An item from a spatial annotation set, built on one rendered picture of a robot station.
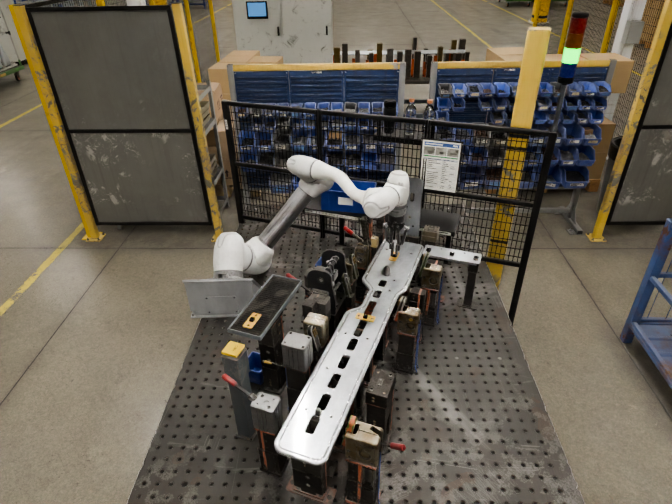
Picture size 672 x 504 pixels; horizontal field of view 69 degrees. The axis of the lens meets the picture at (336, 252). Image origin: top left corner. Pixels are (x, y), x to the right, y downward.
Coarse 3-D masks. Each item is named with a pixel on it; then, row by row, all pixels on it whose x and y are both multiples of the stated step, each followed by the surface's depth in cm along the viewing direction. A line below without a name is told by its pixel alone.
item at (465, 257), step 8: (424, 248) 254; (432, 248) 253; (440, 248) 253; (448, 248) 253; (432, 256) 248; (440, 256) 247; (448, 256) 247; (456, 256) 247; (464, 256) 246; (472, 256) 246; (480, 256) 246; (472, 264) 242
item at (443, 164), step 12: (432, 144) 263; (444, 144) 261; (456, 144) 258; (420, 156) 269; (432, 156) 266; (444, 156) 264; (456, 156) 262; (420, 168) 273; (432, 168) 270; (444, 168) 268; (456, 168) 265; (432, 180) 274; (444, 180) 271; (456, 180) 269; (444, 192) 275; (456, 192) 272
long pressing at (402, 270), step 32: (384, 256) 248; (416, 256) 247; (384, 288) 225; (352, 320) 207; (384, 320) 207; (352, 352) 191; (320, 384) 177; (352, 384) 177; (288, 416) 165; (320, 416) 166; (288, 448) 155; (320, 448) 155
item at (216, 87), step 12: (204, 84) 536; (216, 84) 534; (216, 96) 519; (216, 108) 515; (216, 120) 514; (216, 156) 518; (228, 156) 509; (228, 168) 516; (228, 180) 523; (216, 192) 530; (228, 192) 531; (252, 192) 532
